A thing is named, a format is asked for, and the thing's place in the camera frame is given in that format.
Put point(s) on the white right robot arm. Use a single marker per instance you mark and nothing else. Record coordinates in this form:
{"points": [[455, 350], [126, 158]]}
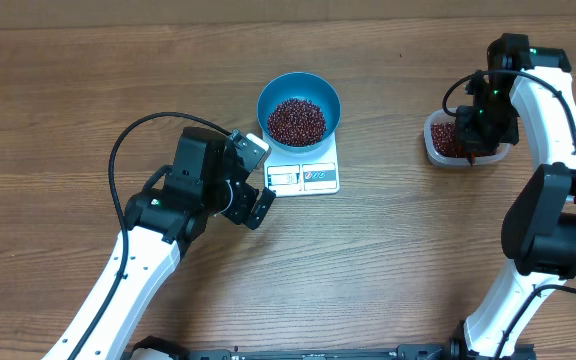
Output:
{"points": [[524, 89]]}

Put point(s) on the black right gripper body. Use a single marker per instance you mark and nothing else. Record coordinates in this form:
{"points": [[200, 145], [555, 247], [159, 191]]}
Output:
{"points": [[488, 125]]}

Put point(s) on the red beans in bowl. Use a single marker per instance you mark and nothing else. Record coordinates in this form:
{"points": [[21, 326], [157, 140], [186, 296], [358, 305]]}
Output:
{"points": [[297, 123]]}

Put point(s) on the teal blue bowl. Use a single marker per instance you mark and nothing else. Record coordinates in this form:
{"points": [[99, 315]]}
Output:
{"points": [[300, 85]]}

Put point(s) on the clear plastic food container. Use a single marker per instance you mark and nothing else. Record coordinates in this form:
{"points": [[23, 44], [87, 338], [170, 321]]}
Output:
{"points": [[437, 159]]}

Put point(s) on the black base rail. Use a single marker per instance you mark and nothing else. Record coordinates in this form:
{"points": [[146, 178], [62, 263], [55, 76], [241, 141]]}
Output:
{"points": [[154, 348]]}

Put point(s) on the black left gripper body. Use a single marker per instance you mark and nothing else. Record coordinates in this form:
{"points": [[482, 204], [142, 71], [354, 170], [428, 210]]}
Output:
{"points": [[238, 209]]}

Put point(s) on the white digital kitchen scale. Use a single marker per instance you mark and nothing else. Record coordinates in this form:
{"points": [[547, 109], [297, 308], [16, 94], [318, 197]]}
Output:
{"points": [[290, 174]]}

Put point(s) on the red adzuki beans in container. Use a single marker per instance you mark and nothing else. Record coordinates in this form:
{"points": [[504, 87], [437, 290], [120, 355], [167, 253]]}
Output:
{"points": [[444, 140]]}

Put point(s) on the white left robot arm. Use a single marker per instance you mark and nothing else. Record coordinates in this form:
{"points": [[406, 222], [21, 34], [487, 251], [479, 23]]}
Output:
{"points": [[207, 177]]}

